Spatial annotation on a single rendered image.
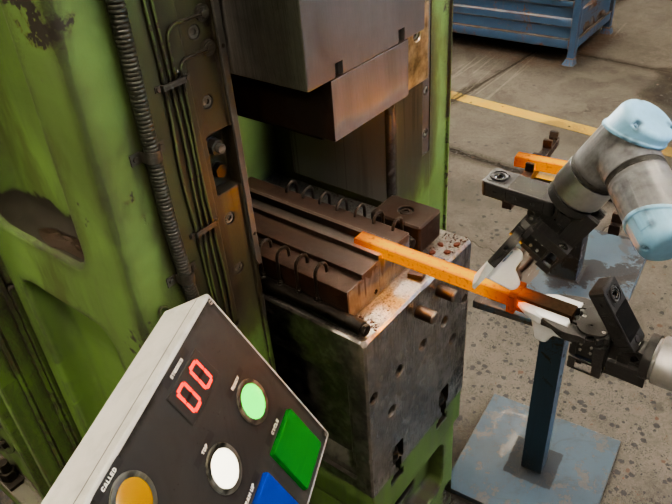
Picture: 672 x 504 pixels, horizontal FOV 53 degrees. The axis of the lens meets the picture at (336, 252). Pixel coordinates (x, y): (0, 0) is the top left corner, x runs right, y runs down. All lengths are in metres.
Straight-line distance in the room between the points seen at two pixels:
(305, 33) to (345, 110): 0.15
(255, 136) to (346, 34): 0.66
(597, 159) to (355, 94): 0.36
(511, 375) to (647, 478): 0.52
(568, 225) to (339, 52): 0.40
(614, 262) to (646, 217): 0.86
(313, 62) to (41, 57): 0.34
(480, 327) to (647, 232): 1.77
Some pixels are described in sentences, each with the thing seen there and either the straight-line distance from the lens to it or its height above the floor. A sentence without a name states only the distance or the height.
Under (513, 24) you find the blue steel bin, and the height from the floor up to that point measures 0.21.
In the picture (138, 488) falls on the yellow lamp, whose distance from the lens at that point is 0.72.
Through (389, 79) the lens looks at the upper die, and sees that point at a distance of 1.10.
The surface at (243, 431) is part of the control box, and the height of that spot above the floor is 1.08.
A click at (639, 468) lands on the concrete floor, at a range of 2.25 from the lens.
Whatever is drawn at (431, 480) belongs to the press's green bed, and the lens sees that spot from 1.91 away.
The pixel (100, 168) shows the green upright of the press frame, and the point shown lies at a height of 1.33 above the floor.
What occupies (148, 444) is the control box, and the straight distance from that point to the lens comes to 0.74.
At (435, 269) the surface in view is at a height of 1.01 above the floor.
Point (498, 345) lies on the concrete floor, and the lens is 2.51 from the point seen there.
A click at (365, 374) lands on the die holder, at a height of 0.84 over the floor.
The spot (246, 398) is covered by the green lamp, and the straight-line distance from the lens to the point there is 0.85.
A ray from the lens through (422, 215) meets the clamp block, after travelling 1.36.
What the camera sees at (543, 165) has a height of 1.00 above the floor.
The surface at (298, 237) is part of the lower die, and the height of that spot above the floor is 0.99.
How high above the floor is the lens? 1.72
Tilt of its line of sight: 36 degrees down
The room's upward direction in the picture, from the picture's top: 5 degrees counter-clockwise
